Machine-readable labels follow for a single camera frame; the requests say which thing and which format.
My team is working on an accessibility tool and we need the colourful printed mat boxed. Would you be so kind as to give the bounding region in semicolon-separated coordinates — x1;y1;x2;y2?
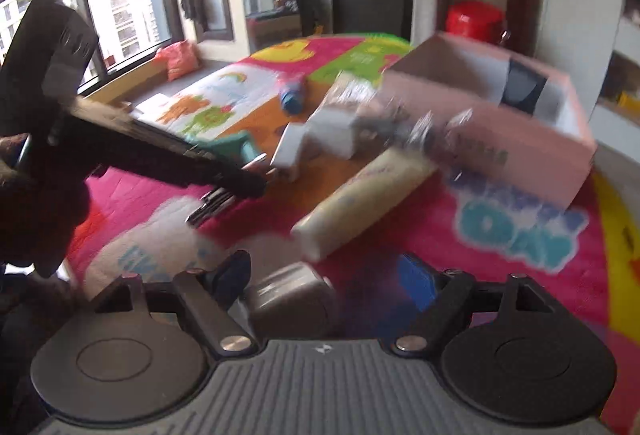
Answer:
65;32;640;416

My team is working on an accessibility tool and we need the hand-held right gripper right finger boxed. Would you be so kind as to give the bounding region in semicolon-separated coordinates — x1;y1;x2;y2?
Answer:
390;254;556;358

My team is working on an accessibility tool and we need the orange plastic bag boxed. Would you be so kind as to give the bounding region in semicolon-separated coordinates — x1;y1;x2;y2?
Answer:
154;40;202;82

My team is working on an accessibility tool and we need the small white box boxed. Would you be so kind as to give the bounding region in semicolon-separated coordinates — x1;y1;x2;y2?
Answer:
305;102;361;161

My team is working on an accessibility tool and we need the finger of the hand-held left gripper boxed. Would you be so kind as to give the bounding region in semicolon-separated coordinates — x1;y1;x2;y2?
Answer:
50;98;267;199

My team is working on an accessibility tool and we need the grey-white rounded item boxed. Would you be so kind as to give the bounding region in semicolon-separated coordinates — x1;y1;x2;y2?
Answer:
247;262;337;338

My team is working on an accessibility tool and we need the white charger adapter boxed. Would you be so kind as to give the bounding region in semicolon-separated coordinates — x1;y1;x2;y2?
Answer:
270;122;307;182

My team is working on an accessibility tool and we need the small blue-capped bottle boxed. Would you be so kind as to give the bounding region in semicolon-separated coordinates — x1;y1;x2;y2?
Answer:
279;78;307;114

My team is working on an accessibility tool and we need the teal small tool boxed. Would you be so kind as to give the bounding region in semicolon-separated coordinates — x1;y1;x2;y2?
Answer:
207;131;263;163

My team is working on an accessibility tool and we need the white packet with blue print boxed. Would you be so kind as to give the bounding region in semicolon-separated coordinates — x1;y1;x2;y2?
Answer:
90;198;216;296

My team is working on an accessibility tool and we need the cream lotion tube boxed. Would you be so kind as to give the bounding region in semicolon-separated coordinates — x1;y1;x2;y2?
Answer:
291;149;440;262

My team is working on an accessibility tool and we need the clear plastic bag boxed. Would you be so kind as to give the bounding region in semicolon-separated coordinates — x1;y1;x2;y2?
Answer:
320;70;476;166

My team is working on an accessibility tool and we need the red canister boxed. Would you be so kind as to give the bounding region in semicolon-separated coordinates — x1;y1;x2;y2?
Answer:
446;2;503;47

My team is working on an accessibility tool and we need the person's left hand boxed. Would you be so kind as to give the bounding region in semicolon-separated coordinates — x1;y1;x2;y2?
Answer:
0;135;91;278

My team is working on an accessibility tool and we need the pink cardboard box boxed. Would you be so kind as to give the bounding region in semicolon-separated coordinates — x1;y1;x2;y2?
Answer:
382;31;597;212

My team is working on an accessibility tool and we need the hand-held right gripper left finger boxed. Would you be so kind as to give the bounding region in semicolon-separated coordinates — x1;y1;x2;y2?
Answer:
92;249;258;358

